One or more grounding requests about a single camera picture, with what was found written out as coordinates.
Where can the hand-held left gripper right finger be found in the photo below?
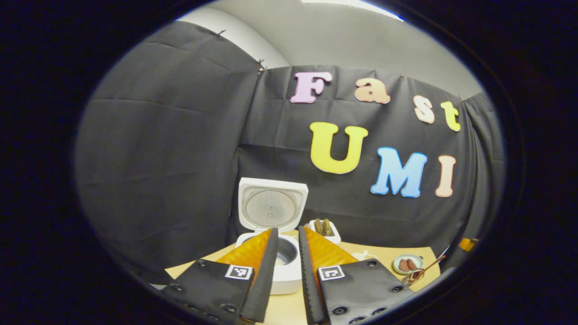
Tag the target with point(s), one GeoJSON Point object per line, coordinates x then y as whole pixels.
{"type": "Point", "coordinates": [307, 280]}

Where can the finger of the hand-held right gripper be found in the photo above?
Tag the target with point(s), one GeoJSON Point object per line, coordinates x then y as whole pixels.
{"type": "Point", "coordinates": [467, 244]}

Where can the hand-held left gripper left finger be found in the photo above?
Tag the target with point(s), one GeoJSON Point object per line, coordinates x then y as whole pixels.
{"type": "Point", "coordinates": [266, 275]}

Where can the brown wooden spoon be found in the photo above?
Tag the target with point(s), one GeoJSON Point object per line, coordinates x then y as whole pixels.
{"type": "Point", "coordinates": [426, 268]}

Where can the white rice cooker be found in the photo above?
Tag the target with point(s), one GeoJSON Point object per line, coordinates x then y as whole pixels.
{"type": "Point", "coordinates": [271, 207]}

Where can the white toaster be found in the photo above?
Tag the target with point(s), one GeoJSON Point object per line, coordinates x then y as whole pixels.
{"type": "Point", "coordinates": [333, 237]}

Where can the pale green plate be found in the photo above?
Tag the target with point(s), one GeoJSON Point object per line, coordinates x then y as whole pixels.
{"type": "Point", "coordinates": [415, 258]}

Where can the brown bread slice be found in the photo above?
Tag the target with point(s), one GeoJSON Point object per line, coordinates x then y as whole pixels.
{"type": "Point", "coordinates": [327, 226]}
{"type": "Point", "coordinates": [318, 225]}

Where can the brown meat piece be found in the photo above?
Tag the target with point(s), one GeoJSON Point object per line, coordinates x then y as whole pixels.
{"type": "Point", "coordinates": [412, 264]}
{"type": "Point", "coordinates": [403, 265]}

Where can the ceiling light panel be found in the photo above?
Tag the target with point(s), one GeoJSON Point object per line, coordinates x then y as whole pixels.
{"type": "Point", "coordinates": [352, 5]}

